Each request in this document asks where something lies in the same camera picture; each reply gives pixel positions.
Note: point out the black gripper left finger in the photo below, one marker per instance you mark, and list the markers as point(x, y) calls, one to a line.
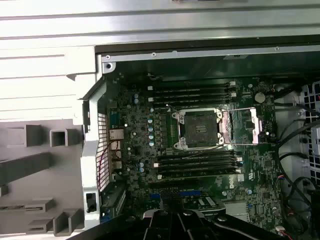
point(157, 227)

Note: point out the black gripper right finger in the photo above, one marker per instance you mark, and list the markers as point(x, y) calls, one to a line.
point(197, 230)

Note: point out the metal socket cover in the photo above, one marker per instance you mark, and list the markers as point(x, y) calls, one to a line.
point(255, 125)

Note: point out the CPU socket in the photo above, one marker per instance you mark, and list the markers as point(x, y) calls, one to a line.
point(197, 128)

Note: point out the silver chipset heatsink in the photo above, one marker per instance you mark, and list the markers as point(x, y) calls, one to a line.
point(235, 208)

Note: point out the RAM slot white latches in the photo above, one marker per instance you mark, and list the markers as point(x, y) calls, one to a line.
point(191, 85)
point(197, 174)

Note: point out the RAM slot black latches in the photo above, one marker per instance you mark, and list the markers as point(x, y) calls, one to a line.
point(197, 168)
point(172, 157)

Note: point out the green motherboard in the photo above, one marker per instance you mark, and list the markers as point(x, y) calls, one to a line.
point(250, 160)

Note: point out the black PC case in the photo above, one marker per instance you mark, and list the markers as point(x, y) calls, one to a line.
point(91, 155)

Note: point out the grey parts rack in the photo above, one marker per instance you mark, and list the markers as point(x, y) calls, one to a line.
point(30, 175)

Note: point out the coin cell battery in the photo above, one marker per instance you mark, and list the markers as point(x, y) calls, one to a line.
point(260, 97)

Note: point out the silver drive cage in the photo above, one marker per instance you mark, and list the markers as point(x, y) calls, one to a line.
point(316, 138)

